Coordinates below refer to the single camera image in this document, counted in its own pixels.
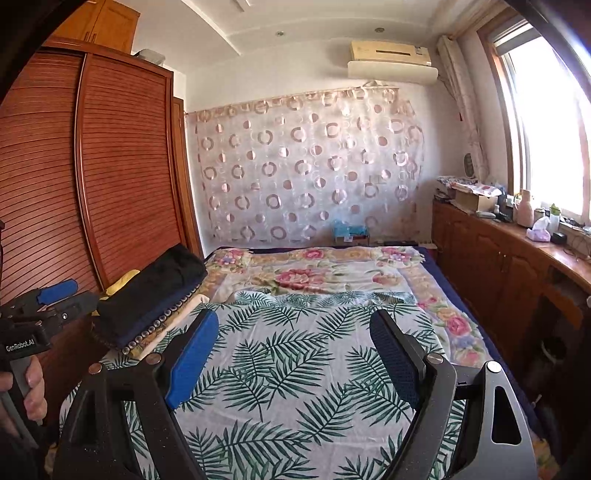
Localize black garment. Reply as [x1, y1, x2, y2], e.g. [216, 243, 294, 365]
[93, 244, 207, 348]

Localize left hand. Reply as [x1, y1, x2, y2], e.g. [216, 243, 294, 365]
[0, 354, 48, 437]

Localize yellow plush toy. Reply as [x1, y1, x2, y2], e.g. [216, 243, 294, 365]
[100, 269, 140, 300]

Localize wooden slatted wardrobe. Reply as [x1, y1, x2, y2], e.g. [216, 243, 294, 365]
[0, 36, 205, 434]

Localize long wooden cabinet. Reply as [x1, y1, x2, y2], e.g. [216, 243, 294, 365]
[432, 201, 590, 374]

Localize floral blanket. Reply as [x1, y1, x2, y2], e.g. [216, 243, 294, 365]
[199, 246, 493, 367]

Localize palm leaf bed sheet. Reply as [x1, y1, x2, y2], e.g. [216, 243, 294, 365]
[59, 289, 468, 480]

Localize tissue pack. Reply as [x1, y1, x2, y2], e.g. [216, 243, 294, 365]
[526, 216, 551, 243]

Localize pink white bottle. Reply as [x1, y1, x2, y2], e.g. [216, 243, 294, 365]
[514, 189, 534, 228]

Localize cardboard box on cabinet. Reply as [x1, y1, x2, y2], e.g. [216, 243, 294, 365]
[452, 186, 501, 213]

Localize circle pattern sheer curtain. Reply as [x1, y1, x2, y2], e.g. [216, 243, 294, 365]
[186, 87, 425, 248]

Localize small fan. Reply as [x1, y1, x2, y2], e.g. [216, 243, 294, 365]
[463, 153, 477, 180]

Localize window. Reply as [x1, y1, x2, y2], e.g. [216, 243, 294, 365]
[477, 7, 590, 225]

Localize beige window curtain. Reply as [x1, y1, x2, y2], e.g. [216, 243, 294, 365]
[437, 35, 490, 182]

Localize air conditioner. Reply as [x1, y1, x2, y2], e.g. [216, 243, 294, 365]
[348, 41, 439, 85]

